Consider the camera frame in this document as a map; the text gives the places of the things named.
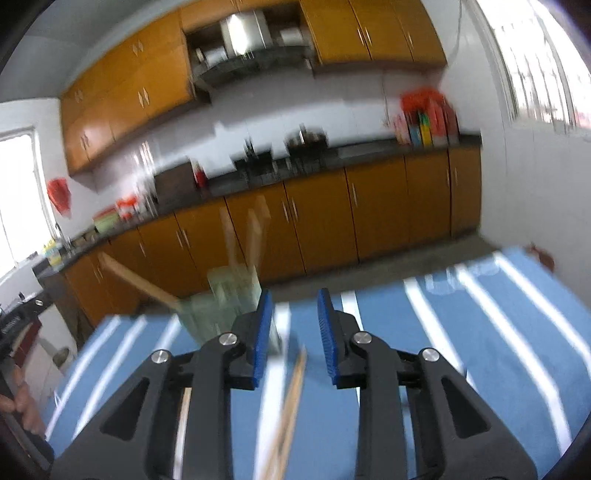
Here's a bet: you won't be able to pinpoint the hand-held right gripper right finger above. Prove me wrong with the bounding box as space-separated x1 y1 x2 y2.
318 288 539 480

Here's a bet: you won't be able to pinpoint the blue white striped tablecloth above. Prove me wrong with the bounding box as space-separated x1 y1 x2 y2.
44 247 578 480

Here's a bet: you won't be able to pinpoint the black kitchen countertop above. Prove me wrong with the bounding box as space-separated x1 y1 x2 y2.
32 134 481 278

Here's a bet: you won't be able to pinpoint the wooden kitchen cabinets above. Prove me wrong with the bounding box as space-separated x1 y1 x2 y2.
60 0 448 176
65 148 483 319

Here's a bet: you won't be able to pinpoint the green basin with red rim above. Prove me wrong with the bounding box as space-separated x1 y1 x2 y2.
92 210 121 232

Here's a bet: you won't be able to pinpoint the wooden chopstick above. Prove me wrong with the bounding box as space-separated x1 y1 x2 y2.
272 346 309 480
98 253 182 311
259 369 298 480
178 388 193 462

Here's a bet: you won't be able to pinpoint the person's left hand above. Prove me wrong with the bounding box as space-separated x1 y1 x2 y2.
0 364 48 439

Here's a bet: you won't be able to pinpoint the cluster of condiment bottles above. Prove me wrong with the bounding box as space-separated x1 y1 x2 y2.
394 90 460 146

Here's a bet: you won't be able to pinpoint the dark red object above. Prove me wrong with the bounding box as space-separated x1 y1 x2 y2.
529 244 556 273

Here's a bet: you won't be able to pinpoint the green perforated utensil holder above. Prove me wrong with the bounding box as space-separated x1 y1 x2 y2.
178 264 282 356

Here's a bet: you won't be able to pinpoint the window with security bars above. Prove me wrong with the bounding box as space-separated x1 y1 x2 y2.
475 0 591 134

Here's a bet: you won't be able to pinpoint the dark pot with lid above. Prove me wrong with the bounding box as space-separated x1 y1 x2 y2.
286 127 331 153

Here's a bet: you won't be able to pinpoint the dark wooden cutting board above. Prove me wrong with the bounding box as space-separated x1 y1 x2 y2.
154 161 195 204

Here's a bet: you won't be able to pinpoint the steel range hood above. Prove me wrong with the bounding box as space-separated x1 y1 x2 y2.
191 11 315 93

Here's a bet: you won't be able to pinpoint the red plastic bag on wall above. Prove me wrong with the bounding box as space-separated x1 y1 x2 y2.
46 178 75 215

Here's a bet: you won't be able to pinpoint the wooden upper kitchen cabinets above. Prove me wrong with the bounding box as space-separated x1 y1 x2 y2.
60 0 448 176

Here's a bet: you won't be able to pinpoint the wooden lower kitchen cabinets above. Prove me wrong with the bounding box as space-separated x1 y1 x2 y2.
65 148 483 319

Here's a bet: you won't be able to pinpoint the yellow detergent bottle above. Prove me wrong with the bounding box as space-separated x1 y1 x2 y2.
41 240 63 266

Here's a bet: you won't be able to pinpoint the window with sliding frame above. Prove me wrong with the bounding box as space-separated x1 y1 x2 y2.
0 127 51 278

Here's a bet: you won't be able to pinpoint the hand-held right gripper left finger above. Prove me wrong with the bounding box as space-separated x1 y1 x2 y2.
48 291 273 480

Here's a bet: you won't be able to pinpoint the black wok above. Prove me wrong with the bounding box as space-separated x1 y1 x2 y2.
233 148 278 178

